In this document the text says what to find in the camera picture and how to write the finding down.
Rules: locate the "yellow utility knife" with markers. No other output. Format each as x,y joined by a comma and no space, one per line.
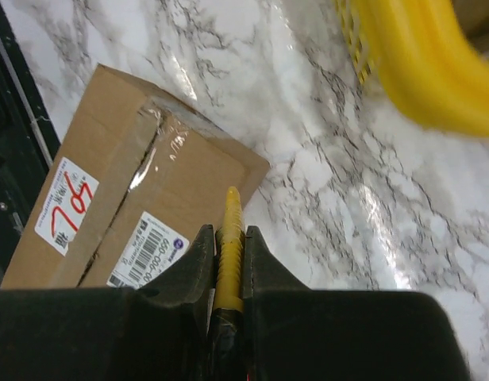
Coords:
226,320

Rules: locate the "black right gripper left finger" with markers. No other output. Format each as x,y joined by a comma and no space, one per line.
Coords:
156,332

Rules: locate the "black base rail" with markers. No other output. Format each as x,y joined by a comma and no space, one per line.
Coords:
28,142

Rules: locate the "brown cardboard express box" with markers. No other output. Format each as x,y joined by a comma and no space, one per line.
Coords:
137,175

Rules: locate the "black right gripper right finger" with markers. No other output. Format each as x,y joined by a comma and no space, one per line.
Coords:
292,332

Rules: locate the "yellow plastic shopping basket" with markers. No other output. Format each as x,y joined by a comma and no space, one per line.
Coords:
417,52

